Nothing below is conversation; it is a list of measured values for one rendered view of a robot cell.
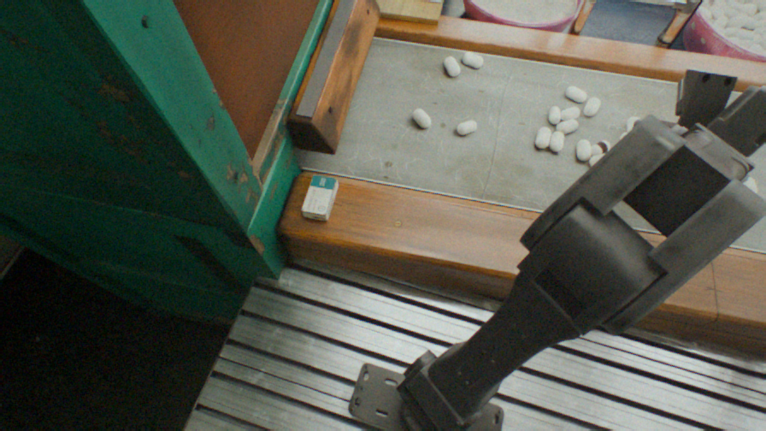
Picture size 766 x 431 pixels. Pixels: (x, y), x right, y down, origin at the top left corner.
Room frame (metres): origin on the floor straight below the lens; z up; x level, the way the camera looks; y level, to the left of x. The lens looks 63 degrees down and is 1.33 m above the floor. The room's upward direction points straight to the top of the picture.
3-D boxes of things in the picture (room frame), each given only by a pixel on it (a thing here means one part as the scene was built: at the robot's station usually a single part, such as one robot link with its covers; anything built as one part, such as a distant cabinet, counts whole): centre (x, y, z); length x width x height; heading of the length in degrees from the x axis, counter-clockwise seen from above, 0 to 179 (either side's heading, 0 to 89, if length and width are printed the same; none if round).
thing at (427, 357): (0.04, -0.05, 0.77); 0.09 x 0.06 x 0.06; 38
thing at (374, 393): (0.04, -0.04, 0.71); 0.20 x 0.07 x 0.08; 73
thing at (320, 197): (0.31, 0.10, 0.77); 0.06 x 0.04 x 0.02; 168
